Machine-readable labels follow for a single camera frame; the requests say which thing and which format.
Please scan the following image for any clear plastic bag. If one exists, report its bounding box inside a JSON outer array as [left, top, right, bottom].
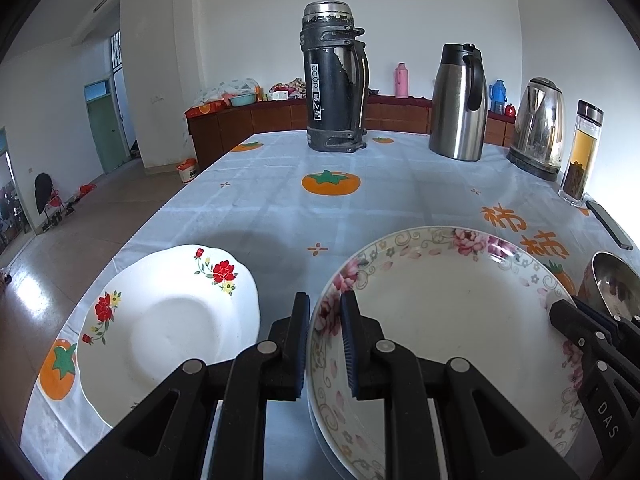
[[200, 78, 262, 107]]

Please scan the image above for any black worn thermos flask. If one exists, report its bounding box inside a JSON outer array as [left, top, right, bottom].
[[300, 1, 370, 154]]

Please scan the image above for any orange cardboard box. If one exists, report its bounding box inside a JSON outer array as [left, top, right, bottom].
[[186, 101, 227, 119]]

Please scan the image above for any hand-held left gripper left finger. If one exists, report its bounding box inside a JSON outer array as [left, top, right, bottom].
[[62, 292, 311, 480]]

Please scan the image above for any green door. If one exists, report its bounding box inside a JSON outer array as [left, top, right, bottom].
[[84, 80, 128, 175]]

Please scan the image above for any long brown wooden cabinet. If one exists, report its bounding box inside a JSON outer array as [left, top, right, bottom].
[[186, 94, 518, 171]]

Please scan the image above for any chair with dark clothes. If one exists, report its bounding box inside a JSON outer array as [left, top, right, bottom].
[[34, 172, 66, 222]]

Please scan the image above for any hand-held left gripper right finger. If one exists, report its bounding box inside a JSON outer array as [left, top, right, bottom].
[[340, 291, 581, 480]]

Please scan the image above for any white porcelain plate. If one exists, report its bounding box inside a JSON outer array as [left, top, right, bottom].
[[307, 400, 351, 480]]

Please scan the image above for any stainless steel carafe black handle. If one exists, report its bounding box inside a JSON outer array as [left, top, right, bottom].
[[428, 43, 488, 162]]

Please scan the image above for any black smartphone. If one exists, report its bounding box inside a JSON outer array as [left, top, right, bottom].
[[585, 200, 635, 252]]

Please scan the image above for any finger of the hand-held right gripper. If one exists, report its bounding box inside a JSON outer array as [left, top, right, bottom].
[[549, 300, 617, 361], [572, 296, 622, 334]]

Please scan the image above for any stainless steel bowl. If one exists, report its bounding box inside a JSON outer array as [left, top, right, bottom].
[[577, 251, 640, 321]]

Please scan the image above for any glass tea bottle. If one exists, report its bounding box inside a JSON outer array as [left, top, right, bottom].
[[558, 100, 604, 207]]

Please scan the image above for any blue thermos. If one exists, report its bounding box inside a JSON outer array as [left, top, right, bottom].
[[488, 79, 507, 115]]

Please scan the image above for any white plate with red flowers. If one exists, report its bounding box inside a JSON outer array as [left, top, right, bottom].
[[76, 244, 262, 430]]

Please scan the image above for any colourful cloth pile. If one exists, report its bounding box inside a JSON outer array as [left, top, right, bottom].
[[272, 78, 307, 100]]

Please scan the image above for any persimmon print tablecloth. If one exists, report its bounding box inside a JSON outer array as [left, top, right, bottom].
[[20, 130, 640, 480]]

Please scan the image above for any stainless steel electric kettle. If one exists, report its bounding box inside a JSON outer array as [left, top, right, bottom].
[[506, 77, 566, 182]]

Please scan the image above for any pink floral porcelain plate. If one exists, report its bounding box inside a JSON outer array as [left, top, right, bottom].
[[306, 226, 587, 480]]

